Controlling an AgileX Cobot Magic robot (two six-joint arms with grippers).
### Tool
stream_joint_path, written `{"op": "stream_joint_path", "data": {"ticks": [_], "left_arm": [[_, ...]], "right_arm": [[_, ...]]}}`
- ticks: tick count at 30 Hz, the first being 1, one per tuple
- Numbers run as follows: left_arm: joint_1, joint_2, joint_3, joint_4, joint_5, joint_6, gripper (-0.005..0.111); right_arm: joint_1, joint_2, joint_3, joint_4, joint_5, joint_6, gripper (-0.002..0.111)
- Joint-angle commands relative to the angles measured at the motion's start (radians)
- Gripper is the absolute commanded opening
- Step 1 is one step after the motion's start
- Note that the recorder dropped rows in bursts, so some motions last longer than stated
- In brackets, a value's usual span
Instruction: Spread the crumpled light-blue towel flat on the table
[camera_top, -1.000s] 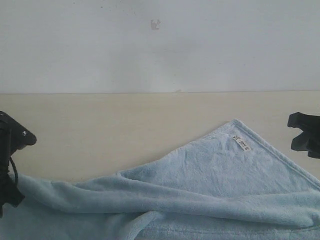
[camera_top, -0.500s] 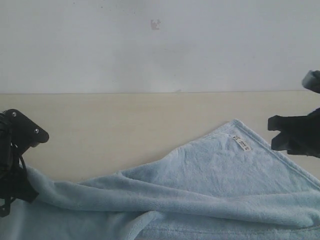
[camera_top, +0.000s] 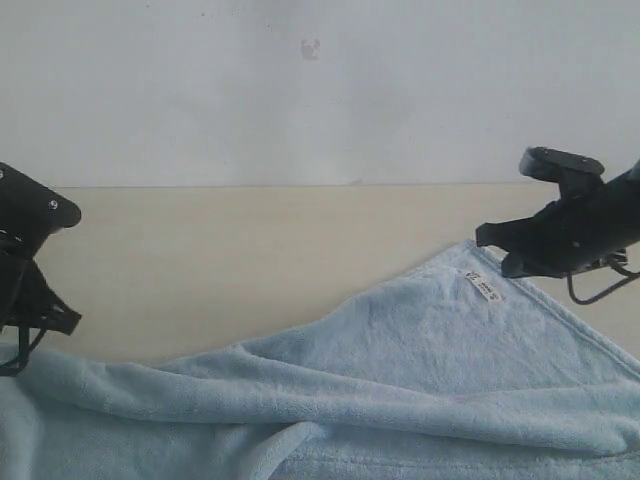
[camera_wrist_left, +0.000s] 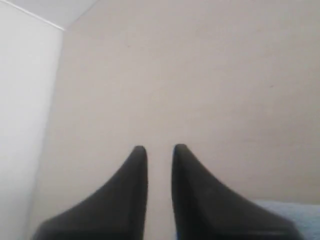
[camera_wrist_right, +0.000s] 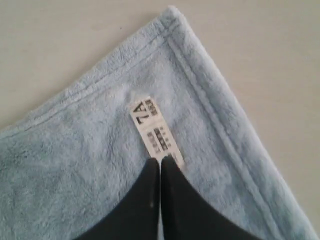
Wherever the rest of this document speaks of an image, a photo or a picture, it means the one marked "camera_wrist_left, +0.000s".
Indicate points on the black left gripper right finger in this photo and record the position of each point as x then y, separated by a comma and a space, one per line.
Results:
206, 209

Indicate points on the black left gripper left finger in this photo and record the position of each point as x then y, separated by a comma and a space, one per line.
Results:
116, 211

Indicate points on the light blue fluffy towel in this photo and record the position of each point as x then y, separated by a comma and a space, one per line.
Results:
306, 217

